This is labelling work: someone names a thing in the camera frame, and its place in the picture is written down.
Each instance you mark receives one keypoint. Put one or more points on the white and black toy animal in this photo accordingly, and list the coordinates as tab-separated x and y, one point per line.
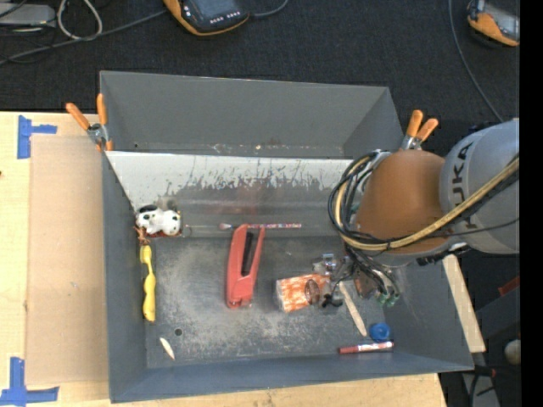
159	221

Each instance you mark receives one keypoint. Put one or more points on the small pale wood piece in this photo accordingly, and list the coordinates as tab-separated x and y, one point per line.
167	348

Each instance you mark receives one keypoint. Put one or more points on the red stapler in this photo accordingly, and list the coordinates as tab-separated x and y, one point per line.
237	278

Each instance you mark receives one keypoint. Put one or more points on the red and white marker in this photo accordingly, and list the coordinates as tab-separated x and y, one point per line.
367	347

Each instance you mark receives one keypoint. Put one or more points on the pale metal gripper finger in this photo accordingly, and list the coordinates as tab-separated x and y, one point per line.
326	264
333	300

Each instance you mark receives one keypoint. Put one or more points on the long pale wood stick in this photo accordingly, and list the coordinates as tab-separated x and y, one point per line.
354	310

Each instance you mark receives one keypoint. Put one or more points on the blue bottle cap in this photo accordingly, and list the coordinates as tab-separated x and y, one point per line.
379	332

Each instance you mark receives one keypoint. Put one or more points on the orange and white packet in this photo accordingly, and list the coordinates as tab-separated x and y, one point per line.
297	293

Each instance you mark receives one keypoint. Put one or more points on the yellow long rubber toy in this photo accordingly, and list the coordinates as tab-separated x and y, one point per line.
148	288

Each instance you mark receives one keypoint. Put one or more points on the grey metal bin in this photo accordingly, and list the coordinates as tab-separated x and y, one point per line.
203	303

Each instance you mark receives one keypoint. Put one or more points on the pink patterned brush stick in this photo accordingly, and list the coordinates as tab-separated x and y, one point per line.
271	226

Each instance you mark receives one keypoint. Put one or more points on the brown cardboard board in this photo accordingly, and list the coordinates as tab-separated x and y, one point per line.
63	248

